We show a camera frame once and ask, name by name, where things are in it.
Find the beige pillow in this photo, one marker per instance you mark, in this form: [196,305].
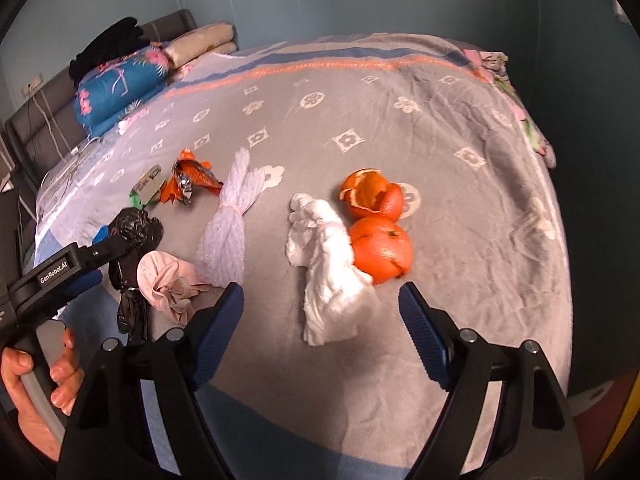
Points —
[200,40]
[210,57]

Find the black bin with yellow rim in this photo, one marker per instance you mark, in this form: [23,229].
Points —
[627,420]

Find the blue plastic scrap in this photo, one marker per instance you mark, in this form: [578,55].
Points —
[100,234]

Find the grey patterned blanket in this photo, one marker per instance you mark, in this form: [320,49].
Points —
[400,135]

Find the green and grey packet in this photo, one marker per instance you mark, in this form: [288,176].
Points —
[147,185]

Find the white sock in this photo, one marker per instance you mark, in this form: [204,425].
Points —
[227,220]

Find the blue printed bedsheet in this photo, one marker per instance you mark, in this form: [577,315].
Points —
[55,232]

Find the floral bedsheet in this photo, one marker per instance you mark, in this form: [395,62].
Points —
[530,130]

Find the grey padded headboard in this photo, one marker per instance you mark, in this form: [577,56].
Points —
[30,130]

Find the black garment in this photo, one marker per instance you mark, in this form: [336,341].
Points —
[110,42]

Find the orange patterned sock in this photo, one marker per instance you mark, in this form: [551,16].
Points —
[197,172]

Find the white wall socket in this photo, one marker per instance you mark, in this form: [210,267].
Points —
[31,85]

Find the black plastic bag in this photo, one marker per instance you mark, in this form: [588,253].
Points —
[132,230]

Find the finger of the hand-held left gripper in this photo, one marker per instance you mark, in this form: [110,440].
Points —
[112,247]
[80,282]

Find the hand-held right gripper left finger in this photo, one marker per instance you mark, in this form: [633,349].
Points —
[220,330]

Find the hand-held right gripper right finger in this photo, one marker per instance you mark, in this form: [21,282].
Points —
[422,332]

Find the round orange peel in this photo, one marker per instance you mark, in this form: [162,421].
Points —
[382,247]

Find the person's left hand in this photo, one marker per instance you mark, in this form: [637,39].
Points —
[65,375]

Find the blue floral pillow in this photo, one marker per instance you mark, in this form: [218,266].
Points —
[115,90]

